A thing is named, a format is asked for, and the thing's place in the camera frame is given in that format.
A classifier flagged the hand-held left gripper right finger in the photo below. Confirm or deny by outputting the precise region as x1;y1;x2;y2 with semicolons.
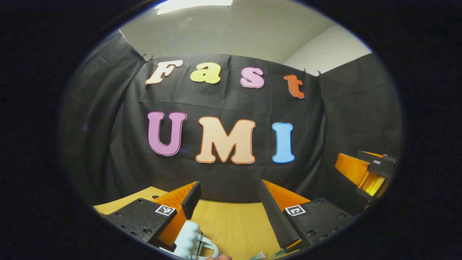
257;179;357;252

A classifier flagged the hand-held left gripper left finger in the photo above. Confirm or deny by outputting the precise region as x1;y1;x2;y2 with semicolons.
98;181;202;253

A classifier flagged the black backdrop cloth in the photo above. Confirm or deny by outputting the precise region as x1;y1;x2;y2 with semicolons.
60;31;403;217

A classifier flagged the ceiling light panel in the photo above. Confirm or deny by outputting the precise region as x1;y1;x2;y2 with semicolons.
156;0;233;16

